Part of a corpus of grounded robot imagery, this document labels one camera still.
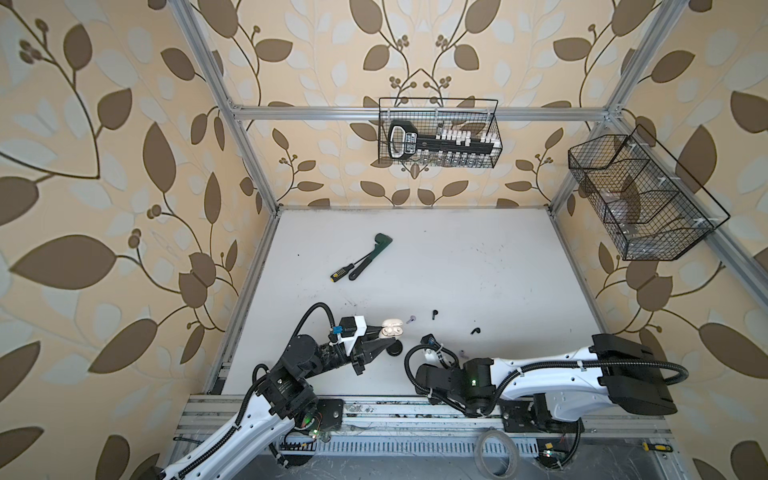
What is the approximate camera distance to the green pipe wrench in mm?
1037

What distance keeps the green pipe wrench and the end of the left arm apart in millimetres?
398

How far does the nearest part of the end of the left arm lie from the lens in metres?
0.60
